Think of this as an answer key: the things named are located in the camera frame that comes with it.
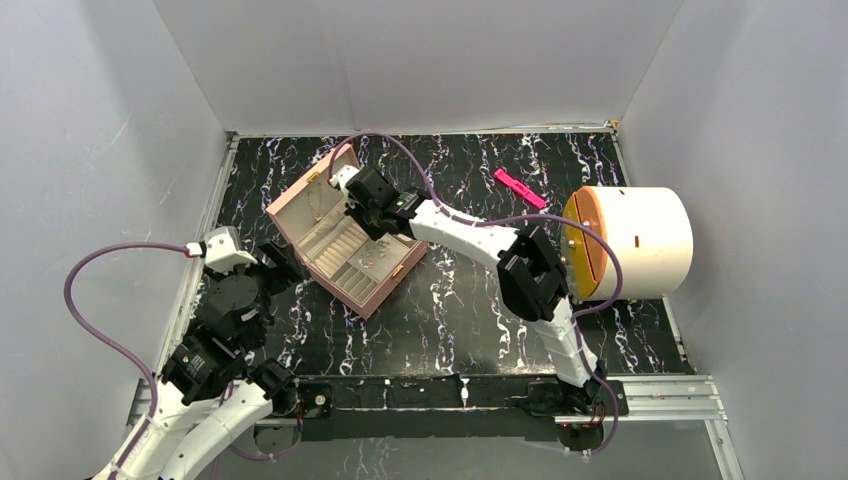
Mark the pink jewelry box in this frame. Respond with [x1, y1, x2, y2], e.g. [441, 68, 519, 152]
[265, 145, 428, 319]

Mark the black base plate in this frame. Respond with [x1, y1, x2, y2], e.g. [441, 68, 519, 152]
[294, 374, 564, 444]

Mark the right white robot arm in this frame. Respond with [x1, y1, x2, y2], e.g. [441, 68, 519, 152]
[327, 167, 603, 415]

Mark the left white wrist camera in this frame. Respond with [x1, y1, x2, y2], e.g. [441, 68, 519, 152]
[201, 226, 258, 274]

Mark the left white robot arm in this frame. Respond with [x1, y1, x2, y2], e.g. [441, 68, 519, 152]
[96, 242, 306, 479]

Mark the white cylinder with orange lid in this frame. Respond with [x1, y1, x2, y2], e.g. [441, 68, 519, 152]
[561, 186, 693, 301]

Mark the aluminium frame rail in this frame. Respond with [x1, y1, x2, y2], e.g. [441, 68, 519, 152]
[152, 374, 742, 479]

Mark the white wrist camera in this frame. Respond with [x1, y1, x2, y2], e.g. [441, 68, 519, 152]
[201, 226, 258, 274]
[328, 165, 360, 191]

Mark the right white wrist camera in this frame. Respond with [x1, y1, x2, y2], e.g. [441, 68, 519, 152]
[328, 165, 360, 191]

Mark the pink plastic clip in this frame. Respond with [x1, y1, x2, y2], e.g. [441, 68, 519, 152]
[493, 168, 547, 209]

